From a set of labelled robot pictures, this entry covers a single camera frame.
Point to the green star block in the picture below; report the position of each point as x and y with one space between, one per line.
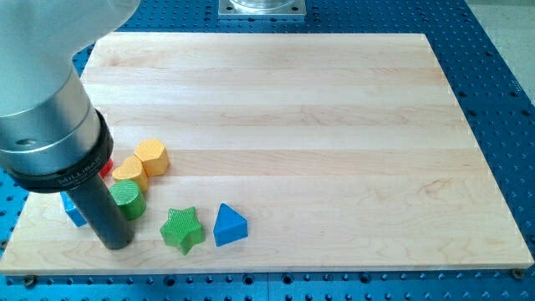
182 229

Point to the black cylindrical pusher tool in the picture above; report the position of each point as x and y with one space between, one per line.
87 190

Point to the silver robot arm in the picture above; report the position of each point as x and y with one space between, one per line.
47 120

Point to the blue triangle block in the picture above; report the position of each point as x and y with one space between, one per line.
230 226

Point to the light wooden board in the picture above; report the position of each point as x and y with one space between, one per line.
344 152

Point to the yellow hexagon block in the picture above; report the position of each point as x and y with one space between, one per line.
153 155

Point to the yellow heart block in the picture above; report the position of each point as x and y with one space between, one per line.
133 170

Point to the green cylinder block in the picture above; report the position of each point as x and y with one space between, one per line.
129 198

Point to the red block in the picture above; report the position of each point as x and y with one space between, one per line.
105 170

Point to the blue cube block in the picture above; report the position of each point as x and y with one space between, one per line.
72 211

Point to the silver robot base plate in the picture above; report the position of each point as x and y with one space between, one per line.
235 9

